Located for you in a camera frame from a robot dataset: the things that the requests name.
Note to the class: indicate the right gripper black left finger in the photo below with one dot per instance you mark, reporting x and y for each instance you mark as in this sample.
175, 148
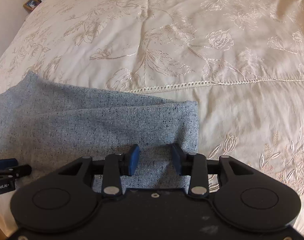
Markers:
116, 166

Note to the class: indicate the grey speckled pants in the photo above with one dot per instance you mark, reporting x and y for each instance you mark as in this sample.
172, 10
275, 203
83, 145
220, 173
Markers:
48, 125

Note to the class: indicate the cream floral embroidered bedspread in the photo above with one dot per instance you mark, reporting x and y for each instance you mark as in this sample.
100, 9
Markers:
241, 60

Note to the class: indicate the wooden photo frame left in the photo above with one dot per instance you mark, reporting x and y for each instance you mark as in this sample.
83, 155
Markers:
31, 4

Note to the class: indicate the white left nightstand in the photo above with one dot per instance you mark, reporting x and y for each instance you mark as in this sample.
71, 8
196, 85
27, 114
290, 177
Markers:
28, 8

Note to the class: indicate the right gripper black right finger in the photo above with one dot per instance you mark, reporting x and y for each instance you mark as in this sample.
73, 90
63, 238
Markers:
193, 165

